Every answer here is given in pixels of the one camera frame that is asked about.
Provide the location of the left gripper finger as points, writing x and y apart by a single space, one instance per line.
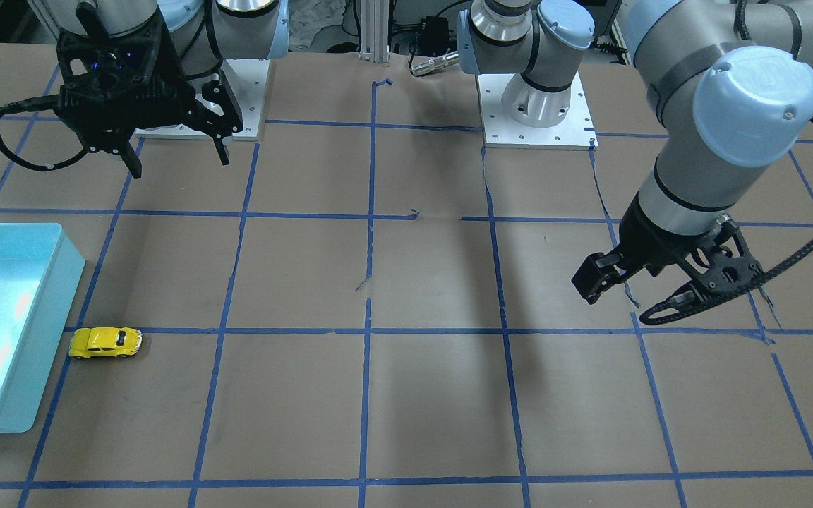
598 273

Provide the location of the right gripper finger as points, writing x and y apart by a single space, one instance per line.
221 145
130 158

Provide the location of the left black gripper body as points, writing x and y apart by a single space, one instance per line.
648 238

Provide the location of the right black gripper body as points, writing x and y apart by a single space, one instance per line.
213 106

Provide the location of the yellow beetle toy car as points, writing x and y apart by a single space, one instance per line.
105 341

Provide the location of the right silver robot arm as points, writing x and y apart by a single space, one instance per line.
205 35

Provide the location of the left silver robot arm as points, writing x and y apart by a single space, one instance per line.
732 84

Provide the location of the teal plastic storage bin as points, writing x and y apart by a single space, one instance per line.
40 270

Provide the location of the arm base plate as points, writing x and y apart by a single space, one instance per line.
247 81
519 117

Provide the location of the aluminium frame post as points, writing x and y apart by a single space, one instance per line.
374 28

